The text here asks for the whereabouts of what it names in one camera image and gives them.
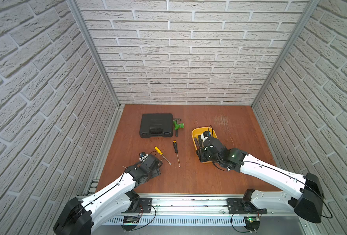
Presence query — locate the aluminium frame post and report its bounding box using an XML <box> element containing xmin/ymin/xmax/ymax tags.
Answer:
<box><xmin>67</xmin><ymin>0</ymin><xmax>121</xmax><ymax>109</ymax></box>
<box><xmin>251</xmin><ymin>0</ymin><xmax>320</xmax><ymax>109</ymax></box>

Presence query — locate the controller board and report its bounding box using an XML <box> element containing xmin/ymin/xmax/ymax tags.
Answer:
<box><xmin>122</xmin><ymin>216</ymin><xmax>140</xmax><ymax>232</ymax></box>
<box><xmin>244</xmin><ymin>217</ymin><xmax>260</xmax><ymax>232</ymax></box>

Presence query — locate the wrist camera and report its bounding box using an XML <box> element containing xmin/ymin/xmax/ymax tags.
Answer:
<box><xmin>139</xmin><ymin>152</ymin><xmax>147</xmax><ymax>161</ymax></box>
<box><xmin>198</xmin><ymin>131</ymin><xmax>212</xmax><ymax>141</ymax></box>

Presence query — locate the right controller board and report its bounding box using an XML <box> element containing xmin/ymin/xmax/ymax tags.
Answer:
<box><xmin>244</xmin><ymin>217</ymin><xmax>260</xmax><ymax>232</ymax></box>

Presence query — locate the yellow plastic storage box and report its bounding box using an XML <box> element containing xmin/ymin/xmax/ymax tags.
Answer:
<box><xmin>191</xmin><ymin>126</ymin><xmax>217</xmax><ymax>163</ymax></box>

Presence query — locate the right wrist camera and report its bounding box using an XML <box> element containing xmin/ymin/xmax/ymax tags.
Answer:
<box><xmin>198</xmin><ymin>131</ymin><xmax>212</xmax><ymax>141</ymax></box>

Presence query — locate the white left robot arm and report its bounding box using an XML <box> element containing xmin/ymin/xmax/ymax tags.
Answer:
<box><xmin>53</xmin><ymin>154</ymin><xmax>163</xmax><ymax>235</ymax></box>

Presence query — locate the black yellow-capped screwdriver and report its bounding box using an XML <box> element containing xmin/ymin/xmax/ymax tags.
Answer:
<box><xmin>173</xmin><ymin>141</ymin><xmax>181</xmax><ymax>167</ymax></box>

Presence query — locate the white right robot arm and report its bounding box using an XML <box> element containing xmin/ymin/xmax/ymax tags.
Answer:
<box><xmin>194</xmin><ymin>135</ymin><xmax>325</xmax><ymax>224</ymax></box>

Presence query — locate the black plastic tool case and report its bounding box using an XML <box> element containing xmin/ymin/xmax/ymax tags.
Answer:
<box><xmin>139</xmin><ymin>113</ymin><xmax>173</xmax><ymax>138</ymax></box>

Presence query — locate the left controller board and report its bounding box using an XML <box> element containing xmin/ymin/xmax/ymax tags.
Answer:
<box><xmin>122</xmin><ymin>216</ymin><xmax>140</xmax><ymax>232</ymax></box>

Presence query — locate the aluminium frame post right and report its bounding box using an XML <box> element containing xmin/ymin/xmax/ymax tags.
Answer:
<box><xmin>251</xmin><ymin>0</ymin><xmax>320</xmax><ymax>109</ymax></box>

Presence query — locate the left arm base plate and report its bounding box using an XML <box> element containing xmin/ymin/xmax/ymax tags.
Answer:
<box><xmin>125</xmin><ymin>197</ymin><xmax>152</xmax><ymax>213</ymax></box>

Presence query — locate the yellow transparent handle screwdriver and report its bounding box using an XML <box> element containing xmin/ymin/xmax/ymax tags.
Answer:
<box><xmin>155</xmin><ymin>146</ymin><xmax>172</xmax><ymax>165</ymax></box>

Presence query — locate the dark red handle screwdriver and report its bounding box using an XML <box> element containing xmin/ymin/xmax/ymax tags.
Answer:
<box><xmin>194</xmin><ymin>137</ymin><xmax>200</xmax><ymax>150</ymax></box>

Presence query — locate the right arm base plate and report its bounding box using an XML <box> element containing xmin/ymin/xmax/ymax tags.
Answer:
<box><xmin>226</xmin><ymin>198</ymin><xmax>267</xmax><ymax>214</ymax></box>

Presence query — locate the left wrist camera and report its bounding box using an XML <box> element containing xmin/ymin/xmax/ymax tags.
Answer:
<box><xmin>139</xmin><ymin>152</ymin><xmax>147</xmax><ymax>161</ymax></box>

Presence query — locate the aluminium front rail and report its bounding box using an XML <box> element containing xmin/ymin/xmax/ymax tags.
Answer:
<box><xmin>73</xmin><ymin>193</ymin><xmax>309</xmax><ymax>218</ymax></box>

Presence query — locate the aluminium frame post left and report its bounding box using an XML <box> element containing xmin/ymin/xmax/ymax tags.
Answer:
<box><xmin>67</xmin><ymin>0</ymin><xmax>121</xmax><ymax>109</ymax></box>

